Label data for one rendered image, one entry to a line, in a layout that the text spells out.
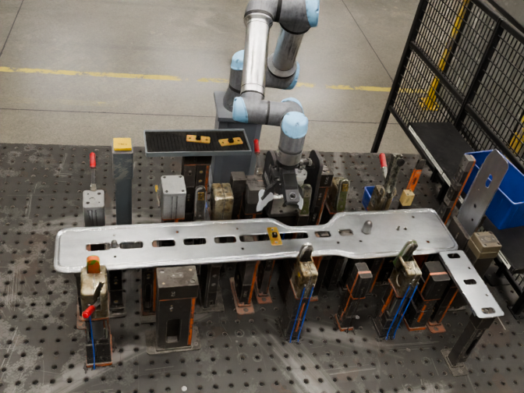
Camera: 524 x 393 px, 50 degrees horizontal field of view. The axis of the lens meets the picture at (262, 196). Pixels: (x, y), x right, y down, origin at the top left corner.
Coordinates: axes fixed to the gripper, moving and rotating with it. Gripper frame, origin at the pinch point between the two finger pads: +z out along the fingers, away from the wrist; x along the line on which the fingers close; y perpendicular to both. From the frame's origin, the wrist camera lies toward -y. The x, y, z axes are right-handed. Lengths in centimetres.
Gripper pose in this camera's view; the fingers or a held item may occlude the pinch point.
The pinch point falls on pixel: (279, 212)
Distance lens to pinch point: 186.4
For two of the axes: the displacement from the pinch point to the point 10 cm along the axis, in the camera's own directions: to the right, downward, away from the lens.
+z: -1.4, 7.6, 6.3
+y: -2.2, -6.5, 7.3
